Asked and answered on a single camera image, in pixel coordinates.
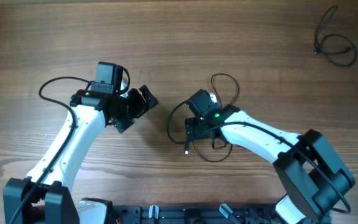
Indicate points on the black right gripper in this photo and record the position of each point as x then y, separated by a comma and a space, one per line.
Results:
192, 130

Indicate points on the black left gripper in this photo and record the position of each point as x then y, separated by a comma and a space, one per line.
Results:
133, 94

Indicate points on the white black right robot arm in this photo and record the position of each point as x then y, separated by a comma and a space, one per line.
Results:
314, 177

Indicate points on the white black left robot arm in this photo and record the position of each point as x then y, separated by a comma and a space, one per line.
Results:
44, 195

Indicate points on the black aluminium base frame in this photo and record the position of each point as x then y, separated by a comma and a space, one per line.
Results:
258, 214

